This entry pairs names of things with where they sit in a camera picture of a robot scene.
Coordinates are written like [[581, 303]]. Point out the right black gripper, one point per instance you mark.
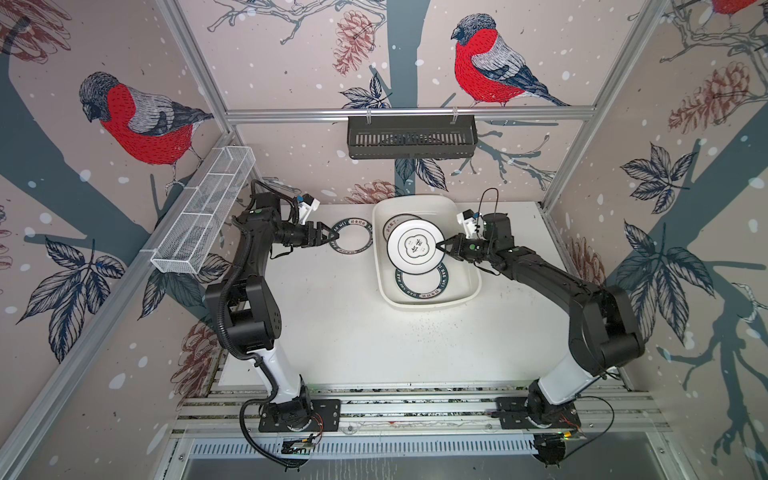
[[459, 249]]

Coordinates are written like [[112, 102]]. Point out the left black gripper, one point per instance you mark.
[[317, 235]]

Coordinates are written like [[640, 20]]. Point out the white plate black cloud emblem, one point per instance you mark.
[[412, 247]]

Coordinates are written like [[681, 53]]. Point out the green ring plate mid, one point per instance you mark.
[[423, 286]]

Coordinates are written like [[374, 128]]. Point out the orange sunburst plate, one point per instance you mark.
[[395, 221]]

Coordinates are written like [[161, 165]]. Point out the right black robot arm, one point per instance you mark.
[[603, 330]]

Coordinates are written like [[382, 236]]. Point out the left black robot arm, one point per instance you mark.
[[246, 316]]

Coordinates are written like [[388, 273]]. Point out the white plastic bin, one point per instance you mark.
[[465, 281]]

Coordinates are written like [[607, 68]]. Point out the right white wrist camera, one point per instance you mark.
[[471, 223]]

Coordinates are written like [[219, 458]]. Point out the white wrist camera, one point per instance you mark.
[[307, 204], [471, 223]]

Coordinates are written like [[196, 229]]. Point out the green ring plate back left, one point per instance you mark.
[[354, 236]]

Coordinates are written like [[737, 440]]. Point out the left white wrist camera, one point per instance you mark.
[[307, 204]]

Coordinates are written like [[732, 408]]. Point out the black wire shelf basket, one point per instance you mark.
[[412, 137]]

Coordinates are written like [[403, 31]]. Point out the horizontal aluminium frame bar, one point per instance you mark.
[[524, 113]]

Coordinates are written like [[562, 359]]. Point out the white mesh wall basket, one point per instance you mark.
[[191, 237]]

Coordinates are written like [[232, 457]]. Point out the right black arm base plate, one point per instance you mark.
[[523, 413]]

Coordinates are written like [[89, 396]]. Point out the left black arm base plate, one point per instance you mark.
[[301, 415]]

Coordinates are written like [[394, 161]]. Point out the aluminium mounting rail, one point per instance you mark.
[[421, 411]]

